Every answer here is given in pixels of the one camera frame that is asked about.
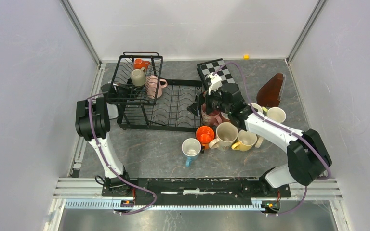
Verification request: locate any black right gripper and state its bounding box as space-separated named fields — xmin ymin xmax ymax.
xmin=186 ymin=83 xmax=231 ymax=117

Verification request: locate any pink floral mug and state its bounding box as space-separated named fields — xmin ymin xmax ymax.
xmin=201 ymin=104 xmax=223 ymax=127

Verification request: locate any orange cup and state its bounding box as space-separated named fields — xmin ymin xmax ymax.
xmin=195 ymin=126 xmax=215 ymax=150

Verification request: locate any cream mug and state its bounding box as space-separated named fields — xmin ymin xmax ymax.
xmin=209 ymin=122 xmax=238 ymax=151

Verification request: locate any blue cup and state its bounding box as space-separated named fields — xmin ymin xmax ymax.
xmin=181 ymin=138 xmax=202 ymax=167

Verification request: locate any pale pink mug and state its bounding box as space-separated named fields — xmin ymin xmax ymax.
xmin=146 ymin=75 xmax=168 ymax=99

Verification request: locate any yellow cup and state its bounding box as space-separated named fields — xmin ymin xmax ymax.
xmin=231 ymin=130 xmax=257 ymax=152

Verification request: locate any beige mug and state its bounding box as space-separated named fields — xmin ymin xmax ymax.
xmin=131 ymin=68 xmax=146 ymax=87

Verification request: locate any tan tall cup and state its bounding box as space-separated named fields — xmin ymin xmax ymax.
xmin=255 ymin=135 xmax=264 ymax=148

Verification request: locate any yellow mug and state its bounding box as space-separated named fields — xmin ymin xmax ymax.
xmin=262 ymin=106 xmax=286 ymax=123

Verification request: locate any salmon pink mug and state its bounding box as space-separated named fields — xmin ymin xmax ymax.
xmin=220 ymin=112 xmax=230 ymax=122

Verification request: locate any light blue mug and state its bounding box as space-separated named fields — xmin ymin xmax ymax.
xmin=251 ymin=103 xmax=263 ymax=113

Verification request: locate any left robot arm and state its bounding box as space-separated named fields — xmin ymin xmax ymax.
xmin=75 ymin=92 xmax=133 ymax=196

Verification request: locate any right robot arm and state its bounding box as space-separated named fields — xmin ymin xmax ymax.
xmin=188 ymin=83 xmax=332 ymax=196

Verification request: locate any black dish rack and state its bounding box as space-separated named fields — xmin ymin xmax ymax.
xmin=114 ymin=79 xmax=204 ymax=132

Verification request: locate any black white chessboard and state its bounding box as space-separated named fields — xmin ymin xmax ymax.
xmin=197 ymin=58 xmax=236 ymax=91

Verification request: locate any orange mug in basket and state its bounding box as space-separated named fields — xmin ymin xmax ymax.
xmin=133 ymin=58 xmax=151 ymax=70

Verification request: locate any brown wedge object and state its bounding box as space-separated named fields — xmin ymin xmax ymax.
xmin=256 ymin=73 xmax=285 ymax=107

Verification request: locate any black wire basket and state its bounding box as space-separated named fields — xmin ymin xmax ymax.
xmin=104 ymin=51 xmax=163 ymax=105

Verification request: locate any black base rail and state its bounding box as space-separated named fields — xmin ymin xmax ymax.
xmin=102 ymin=178 xmax=291 ymax=206

